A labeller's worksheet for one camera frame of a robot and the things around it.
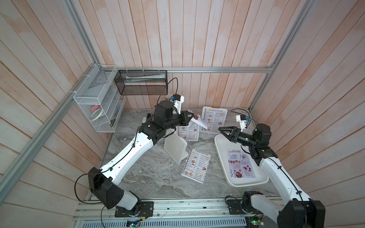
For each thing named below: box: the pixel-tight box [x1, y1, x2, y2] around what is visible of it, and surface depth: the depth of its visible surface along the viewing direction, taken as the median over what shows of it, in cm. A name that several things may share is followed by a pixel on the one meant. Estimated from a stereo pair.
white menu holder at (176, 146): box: [163, 128, 189, 166], surface depth 82 cm
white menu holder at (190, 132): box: [175, 119, 201, 142], surface depth 97 cm
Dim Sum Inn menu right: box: [202, 107, 227, 132], surface depth 98 cm
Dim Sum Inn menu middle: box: [177, 121, 200, 141], surface depth 97 cm
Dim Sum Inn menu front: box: [181, 148, 212, 184], surface depth 90 cm
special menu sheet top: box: [190, 114, 208, 130], surface depth 74 cm
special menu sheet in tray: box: [226, 148, 256, 179], surface depth 90 cm
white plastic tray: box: [214, 134, 269, 187], surface depth 88 cm
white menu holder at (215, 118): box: [199, 106, 228, 134], surface depth 98 cm
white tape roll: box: [89, 108, 104, 122], surface depth 82 cm
